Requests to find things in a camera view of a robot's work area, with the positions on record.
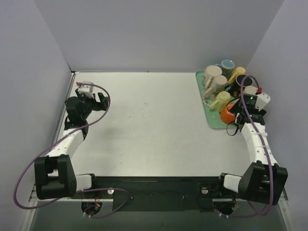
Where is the orange mug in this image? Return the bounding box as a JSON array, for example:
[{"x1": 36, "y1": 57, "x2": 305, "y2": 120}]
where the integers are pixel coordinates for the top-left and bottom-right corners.
[{"x1": 219, "y1": 104, "x2": 236, "y2": 124}]

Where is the pale yellow mug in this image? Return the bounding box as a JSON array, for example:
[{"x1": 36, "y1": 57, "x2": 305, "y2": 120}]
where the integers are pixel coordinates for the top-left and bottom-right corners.
[{"x1": 209, "y1": 91, "x2": 231, "y2": 113}]

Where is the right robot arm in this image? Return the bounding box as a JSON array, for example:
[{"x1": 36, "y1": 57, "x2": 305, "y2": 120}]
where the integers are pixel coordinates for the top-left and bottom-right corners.
[{"x1": 215, "y1": 93, "x2": 288, "y2": 205}]

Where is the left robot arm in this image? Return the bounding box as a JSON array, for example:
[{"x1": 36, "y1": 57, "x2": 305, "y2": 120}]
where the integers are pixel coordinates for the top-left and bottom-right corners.
[{"x1": 34, "y1": 82, "x2": 110, "y2": 200}]

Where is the cream floral mug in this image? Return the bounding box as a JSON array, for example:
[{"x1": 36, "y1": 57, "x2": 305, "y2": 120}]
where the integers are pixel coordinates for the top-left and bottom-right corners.
[{"x1": 243, "y1": 86, "x2": 258, "y2": 95}]

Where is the black mug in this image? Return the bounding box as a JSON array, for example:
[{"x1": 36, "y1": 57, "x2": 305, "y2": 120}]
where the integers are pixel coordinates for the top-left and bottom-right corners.
[{"x1": 225, "y1": 74, "x2": 254, "y2": 98}]

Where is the beige floral mug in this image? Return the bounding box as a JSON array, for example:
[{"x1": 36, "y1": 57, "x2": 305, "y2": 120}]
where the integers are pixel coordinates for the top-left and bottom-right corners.
[{"x1": 203, "y1": 75, "x2": 228, "y2": 100}]

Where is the blue teal mug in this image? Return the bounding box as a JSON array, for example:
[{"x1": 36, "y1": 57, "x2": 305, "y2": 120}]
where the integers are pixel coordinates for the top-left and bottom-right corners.
[{"x1": 215, "y1": 59, "x2": 235, "y2": 79}]

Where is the beige mug rear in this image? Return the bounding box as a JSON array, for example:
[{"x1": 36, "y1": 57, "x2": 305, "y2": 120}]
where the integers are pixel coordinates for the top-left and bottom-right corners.
[{"x1": 202, "y1": 65, "x2": 222, "y2": 90}]

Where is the green serving tray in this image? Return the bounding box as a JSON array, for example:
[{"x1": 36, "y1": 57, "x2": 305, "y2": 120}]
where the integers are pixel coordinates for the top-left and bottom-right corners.
[{"x1": 195, "y1": 70, "x2": 236, "y2": 129}]

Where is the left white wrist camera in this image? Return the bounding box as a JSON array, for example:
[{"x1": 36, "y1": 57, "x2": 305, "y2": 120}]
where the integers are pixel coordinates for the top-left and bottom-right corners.
[{"x1": 76, "y1": 81, "x2": 94, "y2": 98}]

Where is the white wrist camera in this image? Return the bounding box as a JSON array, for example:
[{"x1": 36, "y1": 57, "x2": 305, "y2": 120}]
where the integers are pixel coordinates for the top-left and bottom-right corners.
[
  {"x1": 255, "y1": 92, "x2": 271, "y2": 111},
  {"x1": 76, "y1": 81, "x2": 94, "y2": 98}
]

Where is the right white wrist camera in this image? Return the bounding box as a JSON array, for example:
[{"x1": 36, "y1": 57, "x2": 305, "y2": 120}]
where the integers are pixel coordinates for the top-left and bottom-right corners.
[{"x1": 255, "y1": 92, "x2": 271, "y2": 111}]

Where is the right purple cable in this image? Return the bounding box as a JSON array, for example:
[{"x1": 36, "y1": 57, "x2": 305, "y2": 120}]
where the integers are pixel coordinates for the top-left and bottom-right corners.
[{"x1": 215, "y1": 75, "x2": 276, "y2": 219}]

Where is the purple cable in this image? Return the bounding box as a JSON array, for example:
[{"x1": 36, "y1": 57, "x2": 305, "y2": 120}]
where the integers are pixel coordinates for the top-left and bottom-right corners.
[
  {"x1": 14, "y1": 83, "x2": 130, "y2": 219},
  {"x1": 215, "y1": 75, "x2": 276, "y2": 219}
]

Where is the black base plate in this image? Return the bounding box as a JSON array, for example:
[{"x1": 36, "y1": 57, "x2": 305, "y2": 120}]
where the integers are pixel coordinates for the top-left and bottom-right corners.
[{"x1": 74, "y1": 177, "x2": 238, "y2": 212}]

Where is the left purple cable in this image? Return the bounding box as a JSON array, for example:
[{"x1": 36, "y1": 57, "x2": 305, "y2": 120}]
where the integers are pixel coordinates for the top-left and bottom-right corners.
[{"x1": 14, "y1": 83, "x2": 130, "y2": 219}]

